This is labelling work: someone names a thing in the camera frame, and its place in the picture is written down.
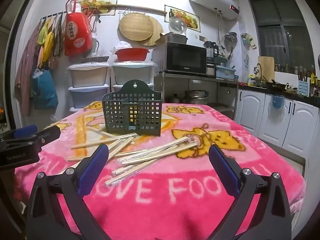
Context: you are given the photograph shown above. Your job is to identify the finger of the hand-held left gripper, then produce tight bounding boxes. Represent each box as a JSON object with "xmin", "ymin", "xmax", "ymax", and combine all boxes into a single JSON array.
[
  {"xmin": 5, "ymin": 126, "xmax": 61, "ymax": 148},
  {"xmin": 0, "ymin": 124, "xmax": 37, "ymax": 143}
]

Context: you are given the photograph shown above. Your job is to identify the round bamboo mat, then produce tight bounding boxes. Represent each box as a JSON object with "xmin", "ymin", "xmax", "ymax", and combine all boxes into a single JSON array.
[{"xmin": 142, "ymin": 15, "xmax": 164, "ymax": 47}]

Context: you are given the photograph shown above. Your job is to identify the glass pot lid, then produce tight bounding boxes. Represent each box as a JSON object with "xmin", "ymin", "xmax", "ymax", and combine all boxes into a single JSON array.
[{"xmin": 169, "ymin": 16, "xmax": 188, "ymax": 34}]

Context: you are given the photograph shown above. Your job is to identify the yellow green dish cloths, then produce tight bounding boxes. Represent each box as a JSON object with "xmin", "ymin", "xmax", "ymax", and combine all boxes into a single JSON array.
[{"xmin": 37, "ymin": 17, "xmax": 54, "ymax": 65}]

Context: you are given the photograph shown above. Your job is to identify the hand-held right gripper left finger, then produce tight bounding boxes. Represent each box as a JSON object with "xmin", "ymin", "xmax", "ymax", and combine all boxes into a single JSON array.
[{"xmin": 25, "ymin": 144, "xmax": 110, "ymax": 240}]

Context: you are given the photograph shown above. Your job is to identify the pink hanging apron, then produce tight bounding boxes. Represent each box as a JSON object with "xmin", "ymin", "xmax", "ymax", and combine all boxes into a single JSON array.
[{"xmin": 15, "ymin": 30, "xmax": 38, "ymax": 117}]

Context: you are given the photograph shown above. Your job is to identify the hanging steel pot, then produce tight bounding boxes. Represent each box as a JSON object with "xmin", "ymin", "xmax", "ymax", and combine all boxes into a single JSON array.
[{"xmin": 223, "ymin": 32, "xmax": 238, "ymax": 49}]

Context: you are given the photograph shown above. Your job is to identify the white water heater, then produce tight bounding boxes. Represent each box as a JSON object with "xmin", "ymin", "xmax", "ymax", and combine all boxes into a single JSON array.
[{"xmin": 187, "ymin": 0, "xmax": 240, "ymax": 20}]

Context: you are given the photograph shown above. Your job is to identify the pink printed bear blanket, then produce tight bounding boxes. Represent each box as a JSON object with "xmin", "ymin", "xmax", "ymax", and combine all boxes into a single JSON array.
[{"xmin": 14, "ymin": 100, "xmax": 307, "ymax": 240}]

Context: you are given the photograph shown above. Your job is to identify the red plastic basin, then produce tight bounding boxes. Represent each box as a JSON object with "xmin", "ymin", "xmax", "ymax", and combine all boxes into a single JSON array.
[{"xmin": 114, "ymin": 48, "xmax": 150, "ymax": 62}]

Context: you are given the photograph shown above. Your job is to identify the stacked steel pots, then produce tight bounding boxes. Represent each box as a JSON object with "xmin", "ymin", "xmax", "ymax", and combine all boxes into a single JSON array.
[{"xmin": 184, "ymin": 90, "xmax": 208, "ymax": 105}]

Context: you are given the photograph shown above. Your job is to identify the red handled bag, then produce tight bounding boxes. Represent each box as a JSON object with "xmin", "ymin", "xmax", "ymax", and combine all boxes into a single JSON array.
[{"xmin": 64, "ymin": 0, "xmax": 93, "ymax": 57}]

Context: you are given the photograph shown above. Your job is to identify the black blender jug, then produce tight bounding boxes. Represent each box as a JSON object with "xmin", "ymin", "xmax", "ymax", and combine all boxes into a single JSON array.
[{"xmin": 203, "ymin": 41, "xmax": 219, "ymax": 58}]

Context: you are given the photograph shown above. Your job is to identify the white kitchen cabinets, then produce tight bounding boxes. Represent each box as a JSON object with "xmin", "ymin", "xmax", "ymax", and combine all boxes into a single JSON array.
[{"xmin": 235, "ymin": 89, "xmax": 320, "ymax": 158}]

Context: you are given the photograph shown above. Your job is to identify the round bamboo tray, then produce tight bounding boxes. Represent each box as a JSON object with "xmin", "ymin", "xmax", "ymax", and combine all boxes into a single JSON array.
[{"xmin": 118, "ymin": 13, "xmax": 154, "ymax": 41}]

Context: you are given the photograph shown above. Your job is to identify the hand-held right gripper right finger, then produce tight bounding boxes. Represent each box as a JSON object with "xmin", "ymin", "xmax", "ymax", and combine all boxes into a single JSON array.
[{"xmin": 208, "ymin": 144, "xmax": 293, "ymax": 240}]

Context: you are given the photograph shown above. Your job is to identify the blue hanging bin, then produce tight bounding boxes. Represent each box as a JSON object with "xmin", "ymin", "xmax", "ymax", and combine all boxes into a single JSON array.
[{"xmin": 271, "ymin": 95, "xmax": 284, "ymax": 108}]

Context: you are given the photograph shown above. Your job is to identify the short fruit wall poster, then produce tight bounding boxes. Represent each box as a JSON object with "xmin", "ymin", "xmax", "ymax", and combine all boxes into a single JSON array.
[{"xmin": 164, "ymin": 4, "xmax": 201, "ymax": 32}]

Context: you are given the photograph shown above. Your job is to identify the dark green utensil holder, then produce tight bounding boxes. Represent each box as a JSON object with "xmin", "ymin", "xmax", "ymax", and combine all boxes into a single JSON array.
[{"xmin": 102, "ymin": 79, "xmax": 163, "ymax": 137}]

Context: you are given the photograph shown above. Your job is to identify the wooden cutting board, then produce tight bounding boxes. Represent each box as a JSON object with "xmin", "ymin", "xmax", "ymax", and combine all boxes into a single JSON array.
[{"xmin": 257, "ymin": 56, "xmax": 275, "ymax": 82}]

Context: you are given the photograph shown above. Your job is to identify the dark window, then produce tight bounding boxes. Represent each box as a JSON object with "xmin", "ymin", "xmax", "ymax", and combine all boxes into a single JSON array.
[{"xmin": 249, "ymin": 0, "xmax": 316, "ymax": 75}]

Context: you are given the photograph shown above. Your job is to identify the wicker basket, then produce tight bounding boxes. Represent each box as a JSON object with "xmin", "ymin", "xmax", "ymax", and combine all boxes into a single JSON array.
[{"xmin": 81, "ymin": 56, "xmax": 110, "ymax": 63}]

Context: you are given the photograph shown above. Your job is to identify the wooden wall rail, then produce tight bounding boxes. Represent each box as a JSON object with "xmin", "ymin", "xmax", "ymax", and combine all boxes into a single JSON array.
[{"xmin": 114, "ymin": 4, "xmax": 167, "ymax": 14}]

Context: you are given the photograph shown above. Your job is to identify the row of spice jars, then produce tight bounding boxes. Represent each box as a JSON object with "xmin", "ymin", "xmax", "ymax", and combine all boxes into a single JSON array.
[{"xmin": 274, "ymin": 64, "xmax": 315, "ymax": 77}]

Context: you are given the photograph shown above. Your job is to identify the kitchen faucet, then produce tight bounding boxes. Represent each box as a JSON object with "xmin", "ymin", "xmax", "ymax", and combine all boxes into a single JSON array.
[{"xmin": 253, "ymin": 63, "xmax": 265, "ymax": 80}]

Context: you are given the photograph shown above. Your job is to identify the black wok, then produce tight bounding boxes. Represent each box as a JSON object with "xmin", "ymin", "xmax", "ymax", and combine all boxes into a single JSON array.
[{"xmin": 265, "ymin": 80, "xmax": 287, "ymax": 90}]

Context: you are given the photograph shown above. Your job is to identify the long fruit wall poster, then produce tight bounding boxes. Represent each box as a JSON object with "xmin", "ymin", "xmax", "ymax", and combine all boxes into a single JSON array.
[{"xmin": 75, "ymin": 0, "xmax": 118, "ymax": 16}]

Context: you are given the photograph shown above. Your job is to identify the pile of chopsticks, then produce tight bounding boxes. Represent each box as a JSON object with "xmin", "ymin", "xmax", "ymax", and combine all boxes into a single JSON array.
[{"xmin": 67, "ymin": 126, "xmax": 202, "ymax": 188}]

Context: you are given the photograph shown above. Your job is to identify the white plastic bag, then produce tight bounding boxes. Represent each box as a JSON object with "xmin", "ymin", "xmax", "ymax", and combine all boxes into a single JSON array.
[{"xmin": 114, "ymin": 40, "xmax": 133, "ymax": 53}]

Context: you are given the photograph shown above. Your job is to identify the pale green jug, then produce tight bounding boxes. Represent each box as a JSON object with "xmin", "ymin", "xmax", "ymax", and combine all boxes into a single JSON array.
[{"xmin": 90, "ymin": 37, "xmax": 99, "ymax": 55}]

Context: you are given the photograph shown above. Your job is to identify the bundle of red cords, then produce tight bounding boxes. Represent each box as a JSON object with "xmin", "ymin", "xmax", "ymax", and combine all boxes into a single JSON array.
[{"xmin": 84, "ymin": 7, "xmax": 100, "ymax": 30}]

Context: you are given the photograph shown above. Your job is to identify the hanging plant pot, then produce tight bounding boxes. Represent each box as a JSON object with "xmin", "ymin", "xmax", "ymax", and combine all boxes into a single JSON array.
[{"xmin": 241, "ymin": 33, "xmax": 257, "ymax": 50}]

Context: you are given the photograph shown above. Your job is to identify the small black appliance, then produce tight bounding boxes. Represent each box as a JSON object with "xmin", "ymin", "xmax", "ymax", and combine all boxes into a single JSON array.
[{"xmin": 206, "ymin": 57, "xmax": 217, "ymax": 77}]

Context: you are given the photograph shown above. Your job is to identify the black microwave oven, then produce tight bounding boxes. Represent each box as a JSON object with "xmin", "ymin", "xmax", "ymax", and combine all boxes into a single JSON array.
[{"xmin": 152, "ymin": 42, "xmax": 207, "ymax": 75}]

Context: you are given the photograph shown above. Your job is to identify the small steel pot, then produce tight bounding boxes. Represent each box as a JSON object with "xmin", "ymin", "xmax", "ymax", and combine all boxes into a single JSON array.
[{"xmin": 170, "ymin": 93, "xmax": 184, "ymax": 104}]

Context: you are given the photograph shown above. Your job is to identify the blue knife block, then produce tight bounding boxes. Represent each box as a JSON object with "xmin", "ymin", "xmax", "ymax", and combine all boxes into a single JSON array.
[{"xmin": 297, "ymin": 74, "xmax": 312, "ymax": 96}]

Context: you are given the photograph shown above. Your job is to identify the beige and lilac drawer unit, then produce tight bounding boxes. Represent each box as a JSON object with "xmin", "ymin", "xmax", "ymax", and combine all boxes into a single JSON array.
[{"xmin": 67, "ymin": 62, "xmax": 111, "ymax": 113}]

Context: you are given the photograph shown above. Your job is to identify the blue hanging bag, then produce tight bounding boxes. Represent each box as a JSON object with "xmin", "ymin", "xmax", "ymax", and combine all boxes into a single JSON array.
[{"xmin": 32, "ymin": 69, "xmax": 59, "ymax": 110}]

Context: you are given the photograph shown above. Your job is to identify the pale blue dish box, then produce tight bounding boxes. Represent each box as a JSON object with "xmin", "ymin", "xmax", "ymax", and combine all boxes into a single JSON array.
[{"xmin": 215, "ymin": 56, "xmax": 237, "ymax": 78}]

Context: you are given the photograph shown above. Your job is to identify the metal shelf rack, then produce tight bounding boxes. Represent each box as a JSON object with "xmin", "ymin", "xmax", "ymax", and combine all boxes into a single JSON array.
[{"xmin": 154, "ymin": 71, "xmax": 239, "ymax": 120}]

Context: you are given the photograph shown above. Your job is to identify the black countertop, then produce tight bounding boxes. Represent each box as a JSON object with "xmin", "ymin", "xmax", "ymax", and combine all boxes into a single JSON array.
[{"xmin": 237, "ymin": 81, "xmax": 320, "ymax": 105}]

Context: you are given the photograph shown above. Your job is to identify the grey rectangular container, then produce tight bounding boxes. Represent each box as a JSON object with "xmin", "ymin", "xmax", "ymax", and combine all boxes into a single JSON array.
[{"xmin": 155, "ymin": 32, "xmax": 188, "ymax": 46}]

